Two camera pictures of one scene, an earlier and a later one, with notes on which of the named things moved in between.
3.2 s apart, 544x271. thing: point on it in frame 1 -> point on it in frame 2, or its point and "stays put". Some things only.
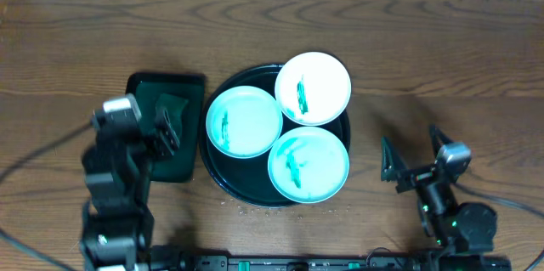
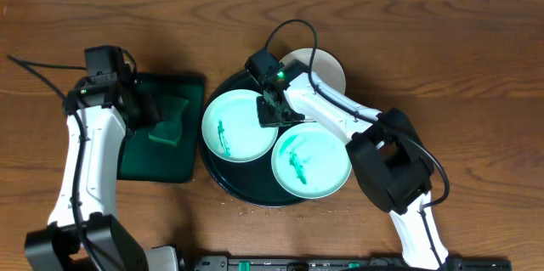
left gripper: x=150 y=136 -> x=144 y=110
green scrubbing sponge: x=173 y=107 stays put
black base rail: x=346 y=262 stays put
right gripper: x=414 y=179 -> x=266 y=120
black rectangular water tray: x=145 y=87 stays put
